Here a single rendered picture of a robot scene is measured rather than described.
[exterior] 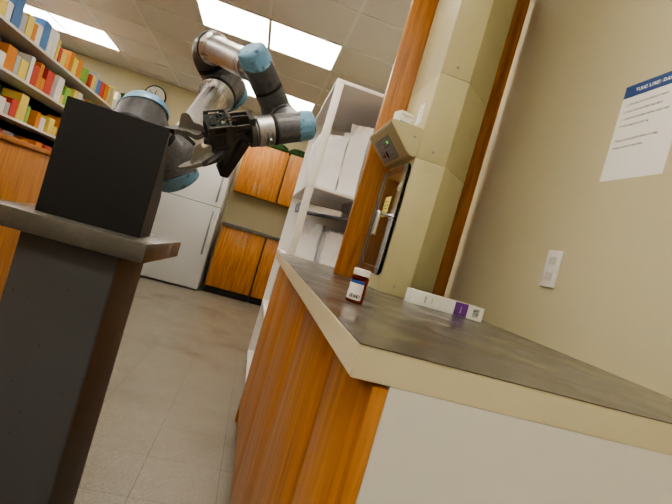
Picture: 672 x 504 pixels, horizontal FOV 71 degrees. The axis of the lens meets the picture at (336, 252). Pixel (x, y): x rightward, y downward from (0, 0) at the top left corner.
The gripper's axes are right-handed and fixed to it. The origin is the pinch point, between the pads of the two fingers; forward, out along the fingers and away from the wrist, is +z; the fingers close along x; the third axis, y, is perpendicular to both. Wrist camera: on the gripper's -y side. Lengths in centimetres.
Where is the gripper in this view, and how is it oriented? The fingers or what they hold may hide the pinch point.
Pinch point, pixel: (170, 149)
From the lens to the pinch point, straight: 119.2
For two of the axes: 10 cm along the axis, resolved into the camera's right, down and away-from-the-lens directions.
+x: 3.9, 7.4, -5.5
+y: 1.5, -6.4, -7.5
